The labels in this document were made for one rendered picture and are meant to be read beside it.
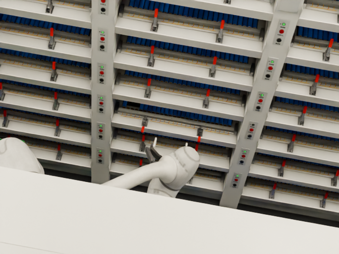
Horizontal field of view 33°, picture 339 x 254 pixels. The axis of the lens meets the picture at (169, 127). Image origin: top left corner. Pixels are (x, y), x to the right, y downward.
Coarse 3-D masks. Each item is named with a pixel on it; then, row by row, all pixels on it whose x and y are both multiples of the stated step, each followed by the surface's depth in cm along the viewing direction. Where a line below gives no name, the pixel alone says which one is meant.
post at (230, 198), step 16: (288, 16) 215; (272, 32) 222; (288, 32) 221; (272, 48) 227; (288, 48) 226; (256, 80) 240; (272, 80) 239; (256, 96) 247; (272, 96) 246; (256, 112) 254; (240, 128) 267; (240, 144) 270; (256, 144) 269; (224, 192) 298; (240, 192) 296
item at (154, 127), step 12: (120, 120) 273; (132, 120) 273; (156, 120) 274; (156, 132) 274; (168, 132) 272; (180, 132) 272; (192, 132) 272; (204, 132) 273; (216, 132) 273; (216, 144) 274; (228, 144) 272
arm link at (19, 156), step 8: (0, 144) 193; (8, 144) 192; (16, 144) 192; (24, 144) 195; (0, 152) 190; (8, 152) 189; (16, 152) 189; (24, 152) 191; (32, 152) 198; (0, 160) 188; (8, 160) 187; (16, 160) 187; (24, 160) 188; (32, 160) 191; (16, 168) 185; (24, 168) 186; (32, 168) 188; (40, 168) 195
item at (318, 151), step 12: (264, 132) 272; (276, 132) 272; (288, 132) 273; (300, 132) 274; (264, 144) 271; (276, 144) 272; (288, 144) 272; (300, 144) 272; (312, 144) 273; (324, 144) 272; (336, 144) 271; (288, 156) 273; (300, 156) 270; (312, 156) 270; (324, 156) 270; (336, 156) 271
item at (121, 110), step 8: (128, 112) 273; (136, 112) 273; (144, 112) 273; (160, 120) 273; (168, 120) 273; (176, 120) 272; (184, 120) 272; (192, 120) 272; (192, 128) 272; (216, 128) 272; (224, 128) 271; (232, 128) 272
